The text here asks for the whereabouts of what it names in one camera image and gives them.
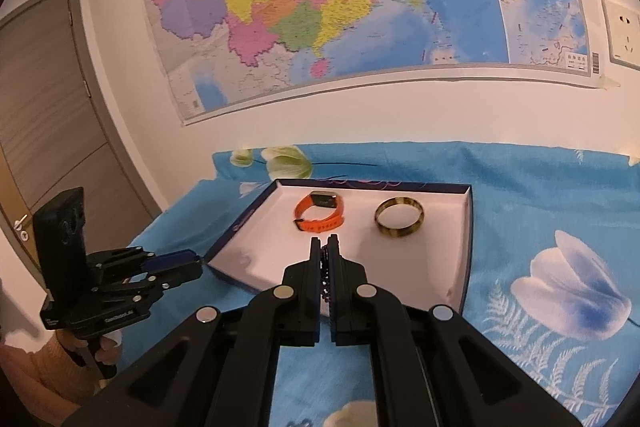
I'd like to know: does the tortoiseshell bangle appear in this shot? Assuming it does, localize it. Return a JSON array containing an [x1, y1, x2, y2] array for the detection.
[[374, 196, 425, 239]]

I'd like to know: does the orange smart watch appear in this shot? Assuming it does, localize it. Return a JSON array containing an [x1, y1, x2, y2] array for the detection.
[[293, 191, 345, 234]]

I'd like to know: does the person's left hand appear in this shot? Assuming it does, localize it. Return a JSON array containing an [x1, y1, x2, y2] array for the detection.
[[54, 329, 122, 381]]

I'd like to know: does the navy box lid tray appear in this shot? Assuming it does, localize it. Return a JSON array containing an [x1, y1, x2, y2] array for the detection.
[[205, 180, 473, 312]]

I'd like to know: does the blue floral tablecloth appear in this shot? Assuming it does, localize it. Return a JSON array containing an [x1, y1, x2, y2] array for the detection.
[[136, 142, 639, 426]]

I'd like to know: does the brown wooden door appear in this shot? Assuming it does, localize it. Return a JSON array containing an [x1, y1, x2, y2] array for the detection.
[[1, 0, 160, 263]]

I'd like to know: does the silver door handle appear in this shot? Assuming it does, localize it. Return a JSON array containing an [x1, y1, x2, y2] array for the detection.
[[13, 213, 32, 242]]

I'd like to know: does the colourful China wall map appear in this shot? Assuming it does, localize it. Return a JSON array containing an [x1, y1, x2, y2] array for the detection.
[[143, 0, 599, 122]]

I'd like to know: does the white wall socket panel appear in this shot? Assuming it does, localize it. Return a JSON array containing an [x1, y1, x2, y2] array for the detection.
[[602, 0, 640, 70]]

